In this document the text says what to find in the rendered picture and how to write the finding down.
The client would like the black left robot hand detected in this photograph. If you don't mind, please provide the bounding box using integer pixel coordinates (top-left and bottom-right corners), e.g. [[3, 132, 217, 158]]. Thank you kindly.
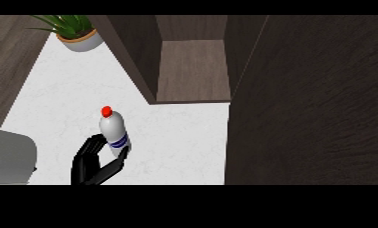
[[70, 133, 132, 186]]

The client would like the white red-capped water bottle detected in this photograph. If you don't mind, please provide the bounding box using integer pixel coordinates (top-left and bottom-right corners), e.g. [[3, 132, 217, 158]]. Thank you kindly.
[[98, 105, 133, 159]]

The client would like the dark wooden cabinet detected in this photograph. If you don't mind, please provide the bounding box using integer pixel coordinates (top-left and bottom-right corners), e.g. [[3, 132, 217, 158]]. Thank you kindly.
[[87, 14, 270, 106]]

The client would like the dark wooden cabinet door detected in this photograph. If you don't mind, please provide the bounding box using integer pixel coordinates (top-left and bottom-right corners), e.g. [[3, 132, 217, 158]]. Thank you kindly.
[[223, 14, 378, 186]]

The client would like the green plant in white pot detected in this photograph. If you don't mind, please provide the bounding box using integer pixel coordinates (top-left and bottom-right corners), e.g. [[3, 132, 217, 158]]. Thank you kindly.
[[27, 14, 105, 53]]

